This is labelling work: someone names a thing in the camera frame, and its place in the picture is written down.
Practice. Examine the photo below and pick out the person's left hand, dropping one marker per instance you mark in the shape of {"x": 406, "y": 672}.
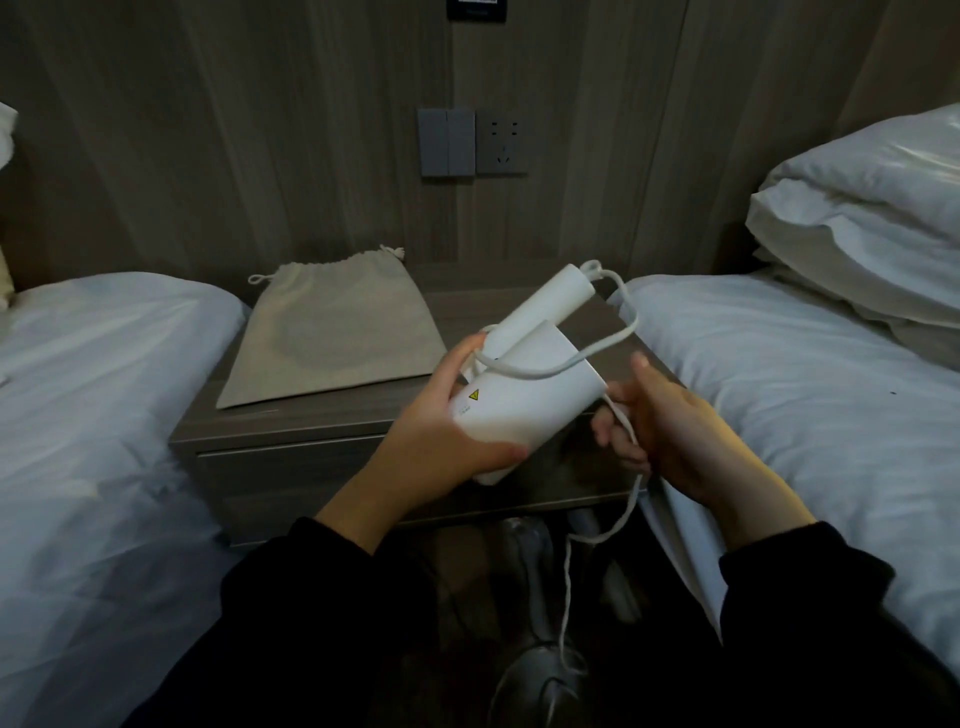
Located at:
{"x": 420, "y": 450}

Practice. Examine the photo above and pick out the person's right hand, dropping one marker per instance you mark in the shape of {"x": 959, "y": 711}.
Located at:
{"x": 675, "y": 442}

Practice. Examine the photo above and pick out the person's right thumb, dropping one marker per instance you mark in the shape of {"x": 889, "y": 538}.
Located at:
{"x": 645, "y": 375}

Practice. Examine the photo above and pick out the person's left thumb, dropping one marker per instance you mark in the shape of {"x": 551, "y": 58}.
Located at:
{"x": 499, "y": 454}

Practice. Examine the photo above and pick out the white hair dryer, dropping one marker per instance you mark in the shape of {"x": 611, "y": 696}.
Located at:
{"x": 525, "y": 405}

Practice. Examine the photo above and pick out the person's right forearm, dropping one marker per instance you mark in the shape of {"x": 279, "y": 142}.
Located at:
{"x": 817, "y": 600}

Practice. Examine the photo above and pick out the person's left forearm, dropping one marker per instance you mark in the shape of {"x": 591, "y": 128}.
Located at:
{"x": 300, "y": 615}

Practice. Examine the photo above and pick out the white bed duvet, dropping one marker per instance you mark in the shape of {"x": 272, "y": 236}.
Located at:
{"x": 810, "y": 420}
{"x": 90, "y": 450}

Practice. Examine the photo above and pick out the grey wooden nightstand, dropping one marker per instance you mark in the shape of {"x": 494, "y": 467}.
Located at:
{"x": 315, "y": 442}

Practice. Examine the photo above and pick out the grey nightstand drawer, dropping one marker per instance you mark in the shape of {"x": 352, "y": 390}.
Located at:
{"x": 300, "y": 480}

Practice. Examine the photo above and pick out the white pillow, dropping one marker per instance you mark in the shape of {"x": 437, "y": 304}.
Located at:
{"x": 840, "y": 255}
{"x": 6, "y": 135}
{"x": 885, "y": 165}

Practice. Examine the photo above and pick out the grey wall socket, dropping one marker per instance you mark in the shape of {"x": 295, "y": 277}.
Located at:
{"x": 501, "y": 142}

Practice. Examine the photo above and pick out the grey light switch panel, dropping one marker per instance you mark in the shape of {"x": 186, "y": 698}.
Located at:
{"x": 447, "y": 142}

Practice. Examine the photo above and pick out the black wall panel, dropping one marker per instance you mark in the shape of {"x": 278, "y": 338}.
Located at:
{"x": 477, "y": 7}

